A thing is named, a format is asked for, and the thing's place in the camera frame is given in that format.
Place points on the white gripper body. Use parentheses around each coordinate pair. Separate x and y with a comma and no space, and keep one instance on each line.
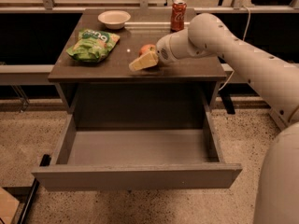
(163,49)

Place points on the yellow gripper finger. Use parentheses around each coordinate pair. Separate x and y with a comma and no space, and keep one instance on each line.
(146,60)

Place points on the red apple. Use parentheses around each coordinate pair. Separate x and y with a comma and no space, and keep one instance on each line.
(147,48)

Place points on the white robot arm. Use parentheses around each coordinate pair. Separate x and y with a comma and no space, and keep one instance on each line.
(276,81)

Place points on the open grey top drawer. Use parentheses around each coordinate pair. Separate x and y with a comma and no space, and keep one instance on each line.
(130,137)

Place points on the red soda can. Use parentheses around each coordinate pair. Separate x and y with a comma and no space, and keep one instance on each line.
(177,16)

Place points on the white bowl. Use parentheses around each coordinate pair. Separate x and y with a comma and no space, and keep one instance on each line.
(114,19)

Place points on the grey cabinet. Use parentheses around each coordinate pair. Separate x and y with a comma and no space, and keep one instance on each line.
(124,66)

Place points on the green chip bag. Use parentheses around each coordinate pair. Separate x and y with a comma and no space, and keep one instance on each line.
(93,46)

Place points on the black floor bracket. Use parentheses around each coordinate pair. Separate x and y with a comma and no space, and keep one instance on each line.
(31,193)

